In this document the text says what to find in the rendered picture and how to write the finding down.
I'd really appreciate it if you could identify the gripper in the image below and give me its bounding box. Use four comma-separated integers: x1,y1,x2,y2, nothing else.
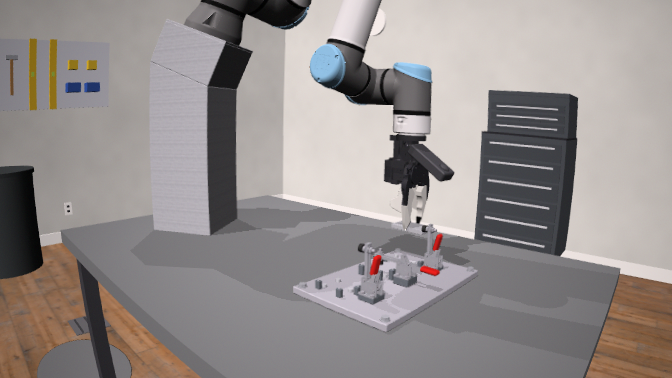
384,134,430,230

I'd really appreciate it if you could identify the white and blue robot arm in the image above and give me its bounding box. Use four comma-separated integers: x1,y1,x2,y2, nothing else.
184,0,454,182

